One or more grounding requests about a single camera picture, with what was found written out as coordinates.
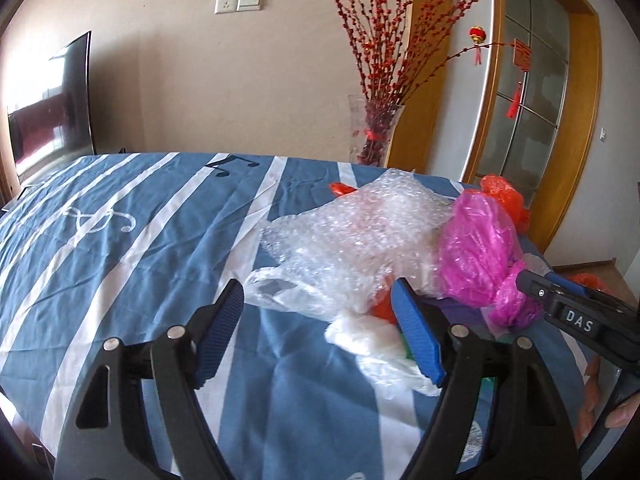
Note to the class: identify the glass vase red berry branches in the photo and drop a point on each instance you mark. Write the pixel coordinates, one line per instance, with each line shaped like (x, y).
(380, 60)

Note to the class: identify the red lantern ornament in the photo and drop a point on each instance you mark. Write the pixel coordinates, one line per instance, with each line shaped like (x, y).
(476, 35)

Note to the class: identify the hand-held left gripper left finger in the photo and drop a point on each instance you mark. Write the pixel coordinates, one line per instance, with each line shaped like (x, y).
(220, 335)

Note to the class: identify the black flat television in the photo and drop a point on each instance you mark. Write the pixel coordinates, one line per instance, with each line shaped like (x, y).
(50, 110)

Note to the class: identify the magenta plastic bag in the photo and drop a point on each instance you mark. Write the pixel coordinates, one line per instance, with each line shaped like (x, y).
(475, 250)

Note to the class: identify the blue white striped bedsheet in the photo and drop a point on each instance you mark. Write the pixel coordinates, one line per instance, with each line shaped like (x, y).
(125, 260)

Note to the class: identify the red plastic bag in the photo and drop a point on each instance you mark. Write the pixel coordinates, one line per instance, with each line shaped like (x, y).
(342, 189)
(590, 280)
(505, 195)
(384, 310)

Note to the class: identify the clear plastic bag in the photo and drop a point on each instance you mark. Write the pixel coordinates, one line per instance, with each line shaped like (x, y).
(280, 290)

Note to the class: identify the wooden door frame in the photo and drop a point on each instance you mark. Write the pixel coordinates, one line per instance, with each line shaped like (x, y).
(585, 110)

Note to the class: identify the person's right hand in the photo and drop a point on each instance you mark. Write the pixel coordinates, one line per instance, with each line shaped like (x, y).
(625, 412)

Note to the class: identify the tall glass vase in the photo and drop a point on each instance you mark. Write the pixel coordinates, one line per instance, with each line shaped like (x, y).
(357, 125)

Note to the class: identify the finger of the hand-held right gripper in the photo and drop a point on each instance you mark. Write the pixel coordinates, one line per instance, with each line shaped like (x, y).
(560, 280)
(535, 287)

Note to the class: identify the white plastic bag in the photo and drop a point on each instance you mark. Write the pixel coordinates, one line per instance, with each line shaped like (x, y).
(370, 345)

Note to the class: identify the frosted glass door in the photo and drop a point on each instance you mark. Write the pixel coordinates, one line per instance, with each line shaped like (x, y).
(540, 120)

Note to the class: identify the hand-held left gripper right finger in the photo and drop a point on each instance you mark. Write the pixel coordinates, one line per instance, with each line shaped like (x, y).
(415, 330)

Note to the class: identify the green plastic bag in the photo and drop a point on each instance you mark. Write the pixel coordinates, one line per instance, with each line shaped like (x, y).
(410, 352)

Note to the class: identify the clear bubble wrap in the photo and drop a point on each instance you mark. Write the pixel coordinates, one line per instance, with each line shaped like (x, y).
(360, 230)

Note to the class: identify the red tassel knot ornament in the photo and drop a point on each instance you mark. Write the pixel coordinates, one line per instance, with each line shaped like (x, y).
(521, 55)

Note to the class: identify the white light switch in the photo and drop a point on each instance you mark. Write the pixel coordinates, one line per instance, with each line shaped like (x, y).
(250, 0)

